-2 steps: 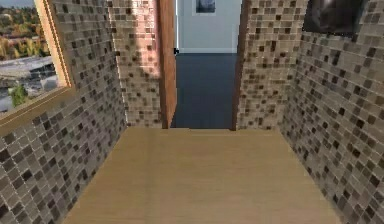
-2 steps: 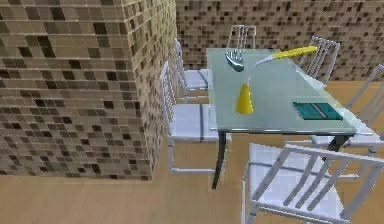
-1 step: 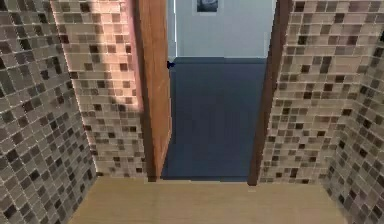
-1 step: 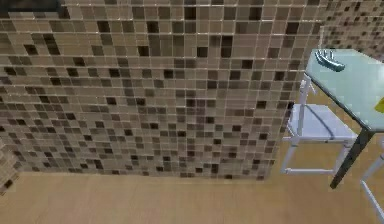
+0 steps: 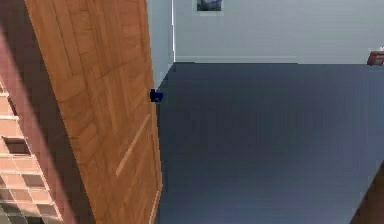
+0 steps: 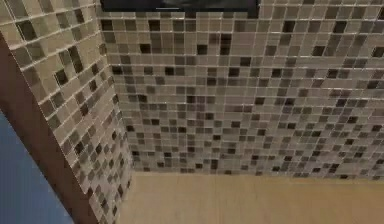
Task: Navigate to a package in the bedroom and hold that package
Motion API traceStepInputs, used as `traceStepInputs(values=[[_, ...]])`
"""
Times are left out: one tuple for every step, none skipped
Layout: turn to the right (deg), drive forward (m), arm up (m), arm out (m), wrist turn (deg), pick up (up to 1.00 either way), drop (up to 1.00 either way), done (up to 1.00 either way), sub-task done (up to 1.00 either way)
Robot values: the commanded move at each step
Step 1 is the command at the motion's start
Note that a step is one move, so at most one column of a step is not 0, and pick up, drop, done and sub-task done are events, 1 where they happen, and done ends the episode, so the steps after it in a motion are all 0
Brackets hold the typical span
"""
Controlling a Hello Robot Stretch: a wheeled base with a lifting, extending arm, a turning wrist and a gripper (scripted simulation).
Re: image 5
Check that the orange wooden room door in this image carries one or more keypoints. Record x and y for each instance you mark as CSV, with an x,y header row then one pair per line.
x,y
100,100

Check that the reddish brown wooden furniture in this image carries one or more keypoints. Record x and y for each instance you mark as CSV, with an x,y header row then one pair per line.
x,y
376,58

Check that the brown wooden furniture corner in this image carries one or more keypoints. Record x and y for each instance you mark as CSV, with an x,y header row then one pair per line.
x,y
371,203

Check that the grey framed wall picture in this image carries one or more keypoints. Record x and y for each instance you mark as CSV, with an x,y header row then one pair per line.
x,y
209,5

